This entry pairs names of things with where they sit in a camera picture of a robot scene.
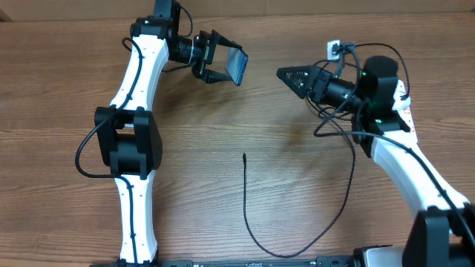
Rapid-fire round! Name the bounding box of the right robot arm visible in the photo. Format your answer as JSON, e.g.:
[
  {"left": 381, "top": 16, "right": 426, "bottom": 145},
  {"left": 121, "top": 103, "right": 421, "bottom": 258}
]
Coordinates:
[{"left": 276, "top": 56, "right": 474, "bottom": 266}]

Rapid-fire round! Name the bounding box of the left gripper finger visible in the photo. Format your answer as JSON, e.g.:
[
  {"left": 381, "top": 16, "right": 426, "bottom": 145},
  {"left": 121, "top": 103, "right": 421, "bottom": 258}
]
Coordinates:
[
  {"left": 203, "top": 69, "right": 232, "bottom": 84},
  {"left": 211, "top": 30, "right": 242, "bottom": 50}
]

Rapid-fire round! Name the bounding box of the white power strip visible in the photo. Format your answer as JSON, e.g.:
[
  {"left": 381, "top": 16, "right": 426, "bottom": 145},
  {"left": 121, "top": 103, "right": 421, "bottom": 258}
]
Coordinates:
[{"left": 392, "top": 80, "right": 418, "bottom": 143}]

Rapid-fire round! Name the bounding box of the blue Galaxy smartphone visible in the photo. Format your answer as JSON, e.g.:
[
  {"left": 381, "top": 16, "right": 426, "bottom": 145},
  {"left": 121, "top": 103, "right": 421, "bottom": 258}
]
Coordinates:
[{"left": 225, "top": 47, "right": 249, "bottom": 86}]

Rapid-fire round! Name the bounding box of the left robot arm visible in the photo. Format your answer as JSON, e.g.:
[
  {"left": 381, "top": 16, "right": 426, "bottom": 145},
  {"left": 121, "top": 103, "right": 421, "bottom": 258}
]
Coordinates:
[{"left": 92, "top": 0, "right": 248, "bottom": 266}]

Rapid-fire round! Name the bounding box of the black charging cable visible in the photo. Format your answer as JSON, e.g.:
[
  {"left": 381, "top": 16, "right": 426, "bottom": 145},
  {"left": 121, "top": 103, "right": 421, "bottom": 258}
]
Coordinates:
[{"left": 242, "top": 43, "right": 411, "bottom": 259}]

